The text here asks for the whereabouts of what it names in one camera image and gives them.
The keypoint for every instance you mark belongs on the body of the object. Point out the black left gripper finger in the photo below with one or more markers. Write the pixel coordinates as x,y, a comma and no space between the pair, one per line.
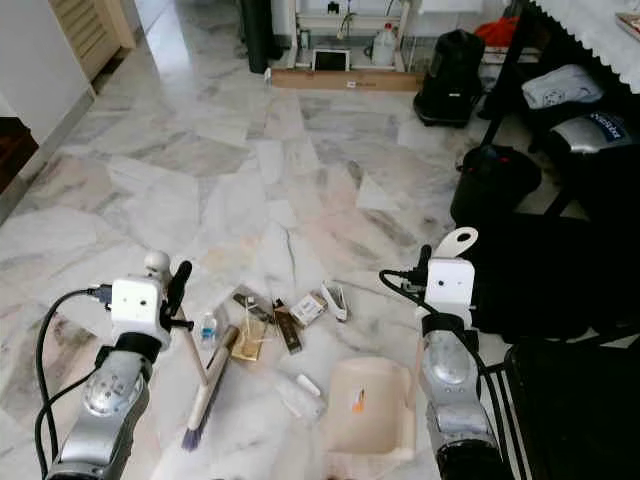
180,283
423,258

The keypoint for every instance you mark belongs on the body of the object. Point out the small clear bottle blue label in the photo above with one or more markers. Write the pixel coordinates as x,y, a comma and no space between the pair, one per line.
208,328

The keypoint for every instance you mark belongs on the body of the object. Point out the dark crumpled wrapper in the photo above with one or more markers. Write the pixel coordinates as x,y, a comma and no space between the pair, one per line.
250,305

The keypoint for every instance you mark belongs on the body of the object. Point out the white plastic wrapper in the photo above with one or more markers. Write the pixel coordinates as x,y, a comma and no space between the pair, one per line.
333,300

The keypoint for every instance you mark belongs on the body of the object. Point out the brown bar wrapper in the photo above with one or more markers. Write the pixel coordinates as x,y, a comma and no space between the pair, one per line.
286,328

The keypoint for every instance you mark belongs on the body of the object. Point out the small cardboard packet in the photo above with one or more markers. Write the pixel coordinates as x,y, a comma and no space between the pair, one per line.
308,308

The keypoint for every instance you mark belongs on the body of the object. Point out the clear plastic wrapper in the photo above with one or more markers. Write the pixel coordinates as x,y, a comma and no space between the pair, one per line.
292,405

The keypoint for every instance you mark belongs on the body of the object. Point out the black upright vacuum cleaner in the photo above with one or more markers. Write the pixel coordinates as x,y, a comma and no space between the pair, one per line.
450,75

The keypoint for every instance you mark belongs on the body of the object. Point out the flat brown cardboard box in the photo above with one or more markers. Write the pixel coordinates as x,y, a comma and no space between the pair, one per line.
345,79

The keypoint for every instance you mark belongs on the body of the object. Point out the black table leg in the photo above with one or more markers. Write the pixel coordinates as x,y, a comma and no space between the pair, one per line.
510,80

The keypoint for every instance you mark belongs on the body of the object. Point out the dark brown wooden furniture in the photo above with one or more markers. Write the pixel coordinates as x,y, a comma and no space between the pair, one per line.
15,150

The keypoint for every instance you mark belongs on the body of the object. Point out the silver pot blue label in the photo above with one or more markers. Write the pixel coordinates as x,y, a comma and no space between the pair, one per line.
595,130

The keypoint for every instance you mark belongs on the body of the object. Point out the white plastic jug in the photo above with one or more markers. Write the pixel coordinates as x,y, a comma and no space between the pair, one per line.
384,45

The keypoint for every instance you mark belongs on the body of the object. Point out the white-framed tablet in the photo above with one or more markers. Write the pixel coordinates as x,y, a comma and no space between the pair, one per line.
330,60

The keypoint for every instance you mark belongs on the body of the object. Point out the grey-blue fabric bag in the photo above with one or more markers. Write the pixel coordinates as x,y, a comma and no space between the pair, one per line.
563,87

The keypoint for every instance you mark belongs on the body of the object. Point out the red bag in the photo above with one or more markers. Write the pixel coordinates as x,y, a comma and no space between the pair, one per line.
497,30

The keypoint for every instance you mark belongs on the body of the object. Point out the white shelf rack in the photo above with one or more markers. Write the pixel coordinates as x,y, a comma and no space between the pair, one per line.
350,22

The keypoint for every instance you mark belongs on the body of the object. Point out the wooden louvre door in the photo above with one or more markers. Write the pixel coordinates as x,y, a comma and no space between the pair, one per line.
90,25

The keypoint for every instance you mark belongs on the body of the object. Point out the white lace tablecloth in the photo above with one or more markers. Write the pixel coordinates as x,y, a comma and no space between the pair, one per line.
590,25

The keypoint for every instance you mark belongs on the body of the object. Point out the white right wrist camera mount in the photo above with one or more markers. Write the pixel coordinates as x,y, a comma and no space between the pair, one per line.
450,285

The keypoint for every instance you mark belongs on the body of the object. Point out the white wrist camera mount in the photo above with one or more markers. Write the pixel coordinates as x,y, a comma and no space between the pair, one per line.
450,285
135,305

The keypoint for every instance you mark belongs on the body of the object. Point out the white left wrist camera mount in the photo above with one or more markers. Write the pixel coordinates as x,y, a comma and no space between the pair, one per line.
135,305

